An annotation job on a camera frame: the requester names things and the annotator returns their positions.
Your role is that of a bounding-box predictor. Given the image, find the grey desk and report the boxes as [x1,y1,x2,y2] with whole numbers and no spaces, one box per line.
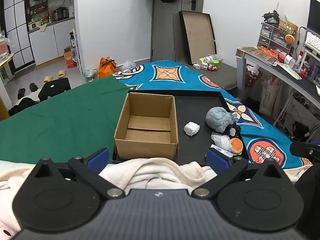
[235,46,320,115]

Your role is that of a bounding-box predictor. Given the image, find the clear plastic bag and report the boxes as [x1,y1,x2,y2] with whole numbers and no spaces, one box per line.
[211,132,232,150]

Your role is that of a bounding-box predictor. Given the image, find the green bed sheet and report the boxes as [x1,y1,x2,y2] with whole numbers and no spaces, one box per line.
[0,76,130,164]

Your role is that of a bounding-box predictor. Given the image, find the white kitchen cabinet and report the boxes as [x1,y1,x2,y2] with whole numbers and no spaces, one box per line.
[27,17,75,67]

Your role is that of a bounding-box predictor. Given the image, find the yellow table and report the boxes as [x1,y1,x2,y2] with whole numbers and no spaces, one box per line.
[0,54,15,80]

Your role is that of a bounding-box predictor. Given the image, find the yellow label plastic bottle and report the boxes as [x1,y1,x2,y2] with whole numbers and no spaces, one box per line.
[199,54,224,65]

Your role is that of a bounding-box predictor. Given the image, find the grey door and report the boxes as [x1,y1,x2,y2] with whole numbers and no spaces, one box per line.
[151,0,206,62]

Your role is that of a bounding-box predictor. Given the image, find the clear greenish bag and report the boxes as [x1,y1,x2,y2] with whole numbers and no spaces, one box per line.
[84,69,99,83]

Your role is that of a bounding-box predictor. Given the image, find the clear drawer organizer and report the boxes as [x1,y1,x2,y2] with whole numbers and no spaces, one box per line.
[257,22,293,50]

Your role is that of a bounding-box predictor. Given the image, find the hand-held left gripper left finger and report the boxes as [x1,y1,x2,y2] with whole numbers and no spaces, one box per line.
[34,148,125,200]

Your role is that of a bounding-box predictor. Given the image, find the black tray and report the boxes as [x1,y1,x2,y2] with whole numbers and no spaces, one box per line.
[112,90,249,167]

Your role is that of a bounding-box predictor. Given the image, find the clear plastic container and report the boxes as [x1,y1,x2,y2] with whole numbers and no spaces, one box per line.
[0,30,12,60]

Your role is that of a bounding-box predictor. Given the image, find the pink spotted blanket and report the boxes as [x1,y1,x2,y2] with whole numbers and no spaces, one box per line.
[0,200,22,240]

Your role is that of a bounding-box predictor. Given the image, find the red bag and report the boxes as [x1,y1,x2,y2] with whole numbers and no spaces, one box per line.
[245,65,263,88]

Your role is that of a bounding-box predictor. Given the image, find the black monitor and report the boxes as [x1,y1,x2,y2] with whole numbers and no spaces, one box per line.
[307,0,320,34]

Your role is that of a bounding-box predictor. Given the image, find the black framed glass door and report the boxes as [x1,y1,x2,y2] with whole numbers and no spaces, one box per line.
[0,0,35,72]

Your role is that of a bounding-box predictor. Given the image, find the white keyboard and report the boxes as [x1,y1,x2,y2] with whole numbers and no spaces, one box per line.
[304,31,320,52]

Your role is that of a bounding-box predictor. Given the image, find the beige tote bag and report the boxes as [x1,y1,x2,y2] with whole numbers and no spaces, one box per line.
[259,79,283,117]

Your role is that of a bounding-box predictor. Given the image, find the cream fleece blanket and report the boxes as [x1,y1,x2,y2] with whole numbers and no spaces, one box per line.
[0,157,313,220]

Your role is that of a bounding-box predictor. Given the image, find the black box under desk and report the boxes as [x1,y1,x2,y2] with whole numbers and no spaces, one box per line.
[291,121,312,140]

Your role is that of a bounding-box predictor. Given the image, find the black case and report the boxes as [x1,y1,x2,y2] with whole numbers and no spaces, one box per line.
[37,77,72,101]

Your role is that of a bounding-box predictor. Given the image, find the burger plush toy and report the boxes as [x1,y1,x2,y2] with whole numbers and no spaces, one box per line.
[229,138,243,155]

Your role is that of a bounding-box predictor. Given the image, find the red label plastic bottle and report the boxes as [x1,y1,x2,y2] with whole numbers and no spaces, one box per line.
[274,49,302,70]

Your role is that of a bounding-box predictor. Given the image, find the orange cardboard box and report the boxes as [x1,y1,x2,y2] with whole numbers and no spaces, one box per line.
[63,46,77,69]

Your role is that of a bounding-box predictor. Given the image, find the coat stand pole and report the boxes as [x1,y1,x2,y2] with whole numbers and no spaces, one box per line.
[150,0,154,62]

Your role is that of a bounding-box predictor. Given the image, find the white paper ball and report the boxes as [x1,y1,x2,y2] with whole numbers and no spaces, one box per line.
[184,122,200,137]

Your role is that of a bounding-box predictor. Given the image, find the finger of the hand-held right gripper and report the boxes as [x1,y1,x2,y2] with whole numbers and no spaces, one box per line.
[289,141,320,164]

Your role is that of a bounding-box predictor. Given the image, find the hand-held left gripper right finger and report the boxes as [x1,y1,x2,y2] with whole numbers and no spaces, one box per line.
[191,148,287,200]

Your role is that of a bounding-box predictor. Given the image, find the black door handle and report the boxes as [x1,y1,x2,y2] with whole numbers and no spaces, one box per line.
[183,0,198,11]

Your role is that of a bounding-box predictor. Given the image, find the brown cardboard box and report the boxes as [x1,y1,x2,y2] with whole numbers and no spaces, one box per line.
[114,92,179,161]

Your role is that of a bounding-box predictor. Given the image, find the grey plush cloth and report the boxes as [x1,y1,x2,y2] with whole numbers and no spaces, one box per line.
[205,107,237,133]

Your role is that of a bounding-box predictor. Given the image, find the orange bag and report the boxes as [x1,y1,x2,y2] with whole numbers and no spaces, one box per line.
[98,57,117,78]

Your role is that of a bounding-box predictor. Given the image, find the black plush toy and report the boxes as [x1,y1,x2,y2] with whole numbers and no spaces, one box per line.
[224,121,242,139]

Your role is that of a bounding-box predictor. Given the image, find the white storage rack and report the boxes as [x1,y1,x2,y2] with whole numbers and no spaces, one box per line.
[71,21,84,75]

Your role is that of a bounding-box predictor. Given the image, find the black framed board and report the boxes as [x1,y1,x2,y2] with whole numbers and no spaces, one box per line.
[178,10,217,66]

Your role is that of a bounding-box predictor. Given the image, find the blue printed blanket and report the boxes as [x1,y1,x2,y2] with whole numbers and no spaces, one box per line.
[112,60,313,169]

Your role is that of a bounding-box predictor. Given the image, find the woven bamboo basket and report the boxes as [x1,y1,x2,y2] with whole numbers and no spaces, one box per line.
[278,19,298,37]

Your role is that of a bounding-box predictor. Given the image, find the black and white clothes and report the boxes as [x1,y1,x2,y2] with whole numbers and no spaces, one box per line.
[9,91,42,117]

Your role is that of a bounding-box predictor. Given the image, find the dark model figure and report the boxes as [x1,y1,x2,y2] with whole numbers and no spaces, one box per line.
[261,10,280,24]

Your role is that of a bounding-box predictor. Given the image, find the white plastic bag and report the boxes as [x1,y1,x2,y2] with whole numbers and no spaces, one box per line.
[121,60,137,71]

